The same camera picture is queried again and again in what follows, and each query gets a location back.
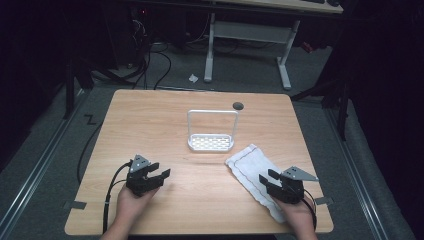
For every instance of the person's right hand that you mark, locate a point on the person's right hand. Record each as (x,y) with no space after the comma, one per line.
(296,213)

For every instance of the white-legged desk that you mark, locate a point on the white-legged desk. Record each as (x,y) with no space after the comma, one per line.
(248,31)

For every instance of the metal floor rail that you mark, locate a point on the metal floor rail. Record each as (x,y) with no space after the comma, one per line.
(40,160)
(356,173)

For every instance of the red object under desk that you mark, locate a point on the red object under desk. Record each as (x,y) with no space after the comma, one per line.
(307,47)

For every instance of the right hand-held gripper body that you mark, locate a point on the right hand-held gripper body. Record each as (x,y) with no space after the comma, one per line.
(290,188)

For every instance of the black zigzag floor tape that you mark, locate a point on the black zigzag floor tape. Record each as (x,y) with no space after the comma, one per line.
(90,119)

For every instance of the person's left hand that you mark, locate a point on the person's left hand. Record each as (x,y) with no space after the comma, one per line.
(131,204)

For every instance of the dark round table grommet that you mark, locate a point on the dark round table grommet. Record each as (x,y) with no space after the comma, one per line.
(238,106)

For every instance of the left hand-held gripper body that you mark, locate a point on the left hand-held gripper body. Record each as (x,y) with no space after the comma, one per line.
(139,183)

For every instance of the black metal stand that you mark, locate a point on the black metal stand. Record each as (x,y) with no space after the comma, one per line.
(70,90)
(340,100)

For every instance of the crumpled white paper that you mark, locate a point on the crumpled white paper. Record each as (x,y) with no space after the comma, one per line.
(193,78)

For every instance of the white towel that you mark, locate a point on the white towel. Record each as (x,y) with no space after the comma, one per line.
(248,166)

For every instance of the grey tape strip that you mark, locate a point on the grey tape strip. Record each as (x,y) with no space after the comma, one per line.
(324,200)
(76,205)

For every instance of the white rack with perforated tray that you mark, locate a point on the white rack with perforated tray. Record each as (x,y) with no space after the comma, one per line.
(210,142)

